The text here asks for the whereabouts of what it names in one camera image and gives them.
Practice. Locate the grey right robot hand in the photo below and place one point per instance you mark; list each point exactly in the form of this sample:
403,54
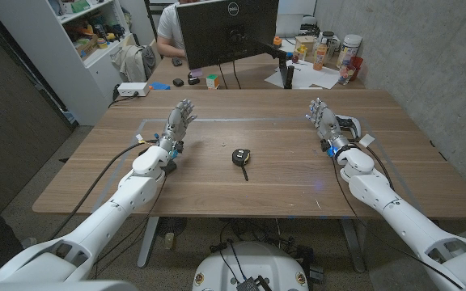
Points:
328,123

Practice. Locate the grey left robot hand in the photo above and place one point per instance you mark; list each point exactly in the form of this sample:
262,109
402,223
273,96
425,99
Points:
176,123

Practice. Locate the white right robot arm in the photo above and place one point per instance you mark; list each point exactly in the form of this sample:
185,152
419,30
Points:
399,210

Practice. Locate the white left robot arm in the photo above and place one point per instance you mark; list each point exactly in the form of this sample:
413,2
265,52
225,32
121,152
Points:
107,210

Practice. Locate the white game controller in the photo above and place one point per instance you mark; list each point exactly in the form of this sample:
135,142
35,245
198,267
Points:
352,123

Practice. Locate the blue flat block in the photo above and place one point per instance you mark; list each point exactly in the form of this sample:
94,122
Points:
159,85

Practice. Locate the small black case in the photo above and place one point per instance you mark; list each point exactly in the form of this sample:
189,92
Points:
178,82

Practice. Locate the white paper tag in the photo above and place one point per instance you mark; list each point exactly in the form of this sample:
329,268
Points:
366,140

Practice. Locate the small black gadget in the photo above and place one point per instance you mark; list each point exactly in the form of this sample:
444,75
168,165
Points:
193,79

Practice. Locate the clear drinking glass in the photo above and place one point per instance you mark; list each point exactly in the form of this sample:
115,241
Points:
345,74

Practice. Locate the white paper sheets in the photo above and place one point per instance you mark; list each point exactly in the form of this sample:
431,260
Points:
310,74

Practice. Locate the white power strip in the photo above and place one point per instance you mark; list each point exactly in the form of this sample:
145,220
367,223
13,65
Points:
132,89

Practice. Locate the Rubik's cube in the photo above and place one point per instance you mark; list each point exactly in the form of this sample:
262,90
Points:
213,81

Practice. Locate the red cup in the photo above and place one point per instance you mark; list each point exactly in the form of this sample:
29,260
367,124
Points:
355,64

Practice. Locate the orange bottle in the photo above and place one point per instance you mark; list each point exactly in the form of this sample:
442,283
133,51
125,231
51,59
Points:
320,56

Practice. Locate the beige jacket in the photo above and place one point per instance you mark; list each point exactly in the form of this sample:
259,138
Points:
132,62

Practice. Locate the white canister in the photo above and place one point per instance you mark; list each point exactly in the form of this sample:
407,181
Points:
349,50

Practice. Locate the wooden box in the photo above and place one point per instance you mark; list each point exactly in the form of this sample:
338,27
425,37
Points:
305,43

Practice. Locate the person in white t-shirt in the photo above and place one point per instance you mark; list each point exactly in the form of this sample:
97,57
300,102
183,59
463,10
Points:
170,28

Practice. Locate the black Dell monitor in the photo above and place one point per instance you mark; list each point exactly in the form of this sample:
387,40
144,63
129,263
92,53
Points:
225,32

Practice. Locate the black fan under table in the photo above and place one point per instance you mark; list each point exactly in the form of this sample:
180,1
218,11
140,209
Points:
171,226

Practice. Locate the white shelf unit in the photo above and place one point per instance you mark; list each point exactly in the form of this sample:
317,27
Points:
67,60

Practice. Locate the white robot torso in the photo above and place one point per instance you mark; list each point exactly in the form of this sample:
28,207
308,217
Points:
249,262

